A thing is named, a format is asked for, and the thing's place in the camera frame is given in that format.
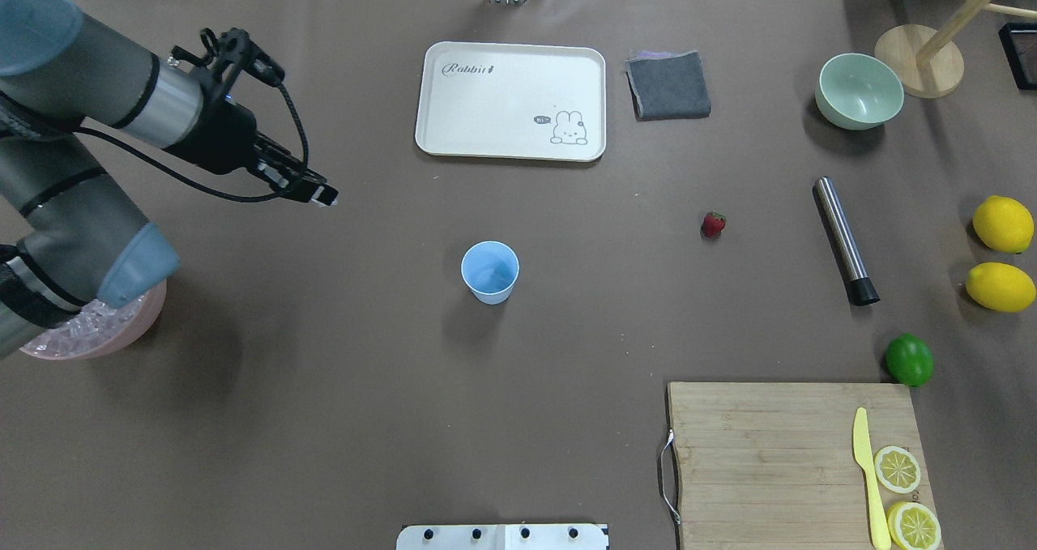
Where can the mint green bowl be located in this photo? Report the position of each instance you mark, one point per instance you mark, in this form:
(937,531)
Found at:
(858,92)

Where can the grey folded cloth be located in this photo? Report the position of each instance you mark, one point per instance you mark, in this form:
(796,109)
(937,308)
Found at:
(668,86)

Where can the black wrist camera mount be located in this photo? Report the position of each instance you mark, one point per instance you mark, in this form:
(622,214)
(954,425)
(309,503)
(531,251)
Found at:
(226,56)

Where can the yellow lemon near board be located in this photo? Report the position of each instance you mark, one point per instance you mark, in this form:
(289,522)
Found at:
(1000,286)

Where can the cream rabbit tray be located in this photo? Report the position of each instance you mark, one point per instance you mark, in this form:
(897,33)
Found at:
(512,101)

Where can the pink bowl of ice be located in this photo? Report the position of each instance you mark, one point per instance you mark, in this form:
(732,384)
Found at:
(99,329)

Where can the red strawberry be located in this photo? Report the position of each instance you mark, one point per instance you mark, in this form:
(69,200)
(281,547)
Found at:
(713,224)

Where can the wooden glass stand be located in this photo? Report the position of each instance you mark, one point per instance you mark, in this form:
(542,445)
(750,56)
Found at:
(924,59)

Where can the green lime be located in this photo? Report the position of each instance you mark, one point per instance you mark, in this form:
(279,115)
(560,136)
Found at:
(910,360)

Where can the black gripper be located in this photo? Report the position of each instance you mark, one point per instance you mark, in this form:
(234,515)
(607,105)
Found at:
(224,138)

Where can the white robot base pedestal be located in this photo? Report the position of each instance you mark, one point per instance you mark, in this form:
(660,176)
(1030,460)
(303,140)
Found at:
(505,536)

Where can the light blue plastic cup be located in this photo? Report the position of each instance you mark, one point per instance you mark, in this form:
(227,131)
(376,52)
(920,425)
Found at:
(490,270)

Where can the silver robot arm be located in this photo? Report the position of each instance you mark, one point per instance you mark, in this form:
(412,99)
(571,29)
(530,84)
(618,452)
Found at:
(89,241)

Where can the wooden cutting board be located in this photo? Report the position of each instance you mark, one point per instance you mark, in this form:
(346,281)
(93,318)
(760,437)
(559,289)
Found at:
(769,465)

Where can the yellow lemon far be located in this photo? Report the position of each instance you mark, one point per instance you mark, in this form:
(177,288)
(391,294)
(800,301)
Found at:
(1004,224)

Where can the yellow plastic knife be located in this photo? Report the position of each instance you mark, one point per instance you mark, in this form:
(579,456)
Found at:
(862,454)

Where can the lemon slice inner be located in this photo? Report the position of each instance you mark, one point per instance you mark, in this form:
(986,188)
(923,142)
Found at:
(914,526)

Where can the steel muddler black tip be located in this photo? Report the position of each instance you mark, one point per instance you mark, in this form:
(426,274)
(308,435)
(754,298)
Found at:
(860,290)

